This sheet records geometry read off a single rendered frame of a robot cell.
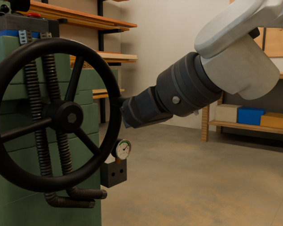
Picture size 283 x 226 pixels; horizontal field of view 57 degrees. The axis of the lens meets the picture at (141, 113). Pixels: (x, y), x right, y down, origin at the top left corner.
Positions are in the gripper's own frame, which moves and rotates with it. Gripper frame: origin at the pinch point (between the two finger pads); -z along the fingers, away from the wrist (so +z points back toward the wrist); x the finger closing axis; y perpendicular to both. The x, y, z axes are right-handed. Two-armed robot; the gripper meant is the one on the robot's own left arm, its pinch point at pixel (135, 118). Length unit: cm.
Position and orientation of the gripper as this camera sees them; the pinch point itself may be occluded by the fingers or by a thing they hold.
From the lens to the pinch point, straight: 52.9
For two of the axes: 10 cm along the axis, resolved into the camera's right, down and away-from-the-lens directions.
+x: 6.8, -1.2, 7.3
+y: -3.7, -9.1, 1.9
